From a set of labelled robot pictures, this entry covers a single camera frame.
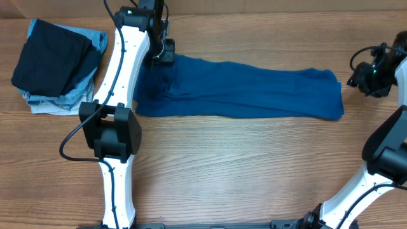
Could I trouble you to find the folded light blue jeans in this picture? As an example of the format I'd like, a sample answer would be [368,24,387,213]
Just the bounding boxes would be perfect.
[18,24,107,106]

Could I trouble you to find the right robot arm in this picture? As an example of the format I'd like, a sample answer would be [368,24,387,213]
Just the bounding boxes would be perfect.
[288,31,406,228]

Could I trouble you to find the blue polo shirt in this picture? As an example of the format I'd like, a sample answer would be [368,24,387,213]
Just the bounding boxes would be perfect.
[134,55,344,120]

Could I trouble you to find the folded black garment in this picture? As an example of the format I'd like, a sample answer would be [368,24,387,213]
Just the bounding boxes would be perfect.
[11,20,102,97]

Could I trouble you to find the folded white garment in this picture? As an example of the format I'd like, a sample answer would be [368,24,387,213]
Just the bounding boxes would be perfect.
[29,83,95,116]

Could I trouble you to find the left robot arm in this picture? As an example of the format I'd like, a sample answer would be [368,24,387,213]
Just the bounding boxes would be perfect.
[79,0,175,228]

